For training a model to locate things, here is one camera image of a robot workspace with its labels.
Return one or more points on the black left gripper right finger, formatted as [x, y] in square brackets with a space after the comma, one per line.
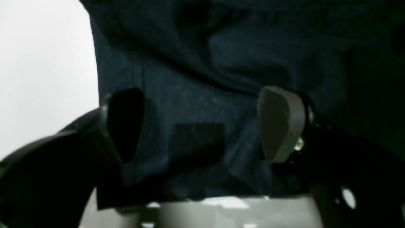
[355, 183]

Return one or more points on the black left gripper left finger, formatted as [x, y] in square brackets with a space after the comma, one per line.
[47, 183]

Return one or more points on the black T-shirt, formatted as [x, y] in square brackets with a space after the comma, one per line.
[200, 65]

